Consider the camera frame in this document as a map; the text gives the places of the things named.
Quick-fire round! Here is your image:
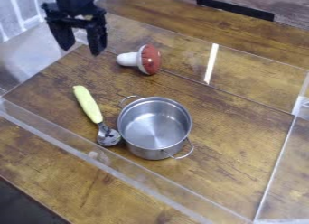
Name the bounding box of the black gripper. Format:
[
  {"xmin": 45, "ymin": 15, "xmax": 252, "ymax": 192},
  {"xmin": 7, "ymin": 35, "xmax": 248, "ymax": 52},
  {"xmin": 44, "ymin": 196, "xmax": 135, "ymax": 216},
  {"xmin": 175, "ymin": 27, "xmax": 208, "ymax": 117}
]
[{"xmin": 41, "ymin": 0, "xmax": 106, "ymax": 56}]

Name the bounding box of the green handled metal spoon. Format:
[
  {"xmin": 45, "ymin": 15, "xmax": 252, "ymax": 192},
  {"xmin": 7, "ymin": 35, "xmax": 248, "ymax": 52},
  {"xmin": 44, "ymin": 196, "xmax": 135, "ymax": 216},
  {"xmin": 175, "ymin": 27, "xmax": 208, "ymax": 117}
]
[{"xmin": 72, "ymin": 85, "xmax": 120, "ymax": 146}]

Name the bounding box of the small steel pot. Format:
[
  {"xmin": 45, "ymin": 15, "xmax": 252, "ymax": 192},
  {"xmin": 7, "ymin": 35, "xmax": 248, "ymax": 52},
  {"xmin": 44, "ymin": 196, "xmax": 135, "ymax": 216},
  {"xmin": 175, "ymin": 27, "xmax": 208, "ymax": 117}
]
[{"xmin": 117, "ymin": 95, "xmax": 193, "ymax": 160}]

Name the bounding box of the red white toy mushroom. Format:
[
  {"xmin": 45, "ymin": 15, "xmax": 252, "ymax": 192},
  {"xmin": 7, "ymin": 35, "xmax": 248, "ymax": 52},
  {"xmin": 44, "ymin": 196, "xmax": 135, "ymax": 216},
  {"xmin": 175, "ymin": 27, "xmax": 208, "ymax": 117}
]
[{"xmin": 116, "ymin": 44, "xmax": 160, "ymax": 75}]

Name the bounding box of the black bar on table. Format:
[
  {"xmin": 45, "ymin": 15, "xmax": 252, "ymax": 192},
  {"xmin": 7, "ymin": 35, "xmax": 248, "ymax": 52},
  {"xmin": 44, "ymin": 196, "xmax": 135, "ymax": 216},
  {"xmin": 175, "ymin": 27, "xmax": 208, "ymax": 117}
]
[{"xmin": 195, "ymin": 0, "xmax": 275, "ymax": 22}]

